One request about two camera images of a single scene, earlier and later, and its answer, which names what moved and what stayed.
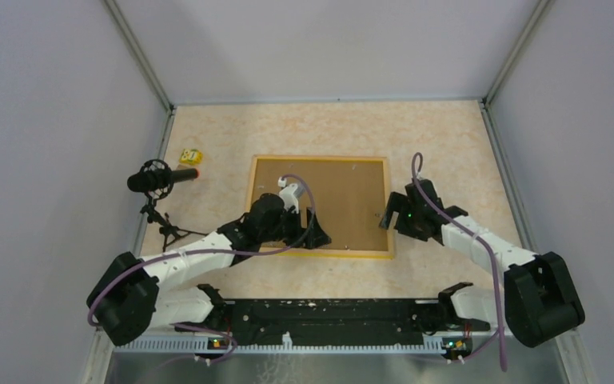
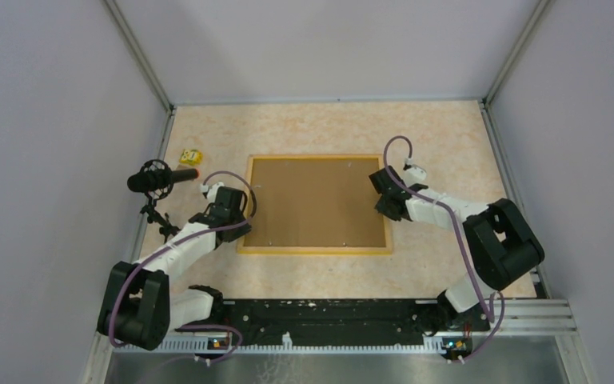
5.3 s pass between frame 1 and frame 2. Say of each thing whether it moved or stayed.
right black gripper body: moved
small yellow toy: stayed
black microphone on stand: stayed
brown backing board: stayed
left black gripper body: moved
